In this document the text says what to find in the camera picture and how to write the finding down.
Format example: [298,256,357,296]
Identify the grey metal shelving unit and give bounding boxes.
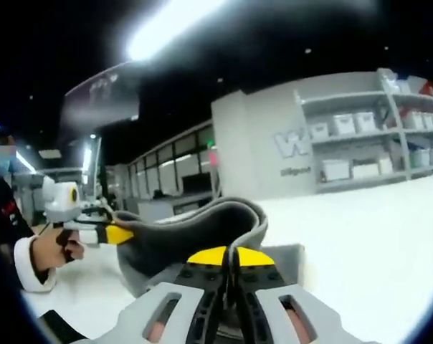
[293,67,433,194]

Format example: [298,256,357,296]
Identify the grey counter cabinet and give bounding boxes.
[137,189,221,219]

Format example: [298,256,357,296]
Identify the upright lit frame panel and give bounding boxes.
[80,138,103,201]

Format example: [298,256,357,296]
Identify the long ceiling light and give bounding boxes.
[125,0,232,62]

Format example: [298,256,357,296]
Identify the grey towel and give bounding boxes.
[114,196,305,300]

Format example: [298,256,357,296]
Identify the rows of white storage bins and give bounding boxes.
[308,110,433,182]

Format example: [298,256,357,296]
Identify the glass partition wall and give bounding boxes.
[128,121,216,201]

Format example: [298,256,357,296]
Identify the dark hanging display screen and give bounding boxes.
[58,62,142,144]

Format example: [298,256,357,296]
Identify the person's left hand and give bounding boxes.
[29,224,85,285]

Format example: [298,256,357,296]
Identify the white raised wall lettering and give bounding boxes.
[273,130,313,176]

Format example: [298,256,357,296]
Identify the black monitor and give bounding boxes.
[182,175,217,194]

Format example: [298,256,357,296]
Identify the person's black shirt torso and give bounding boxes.
[0,168,37,252]

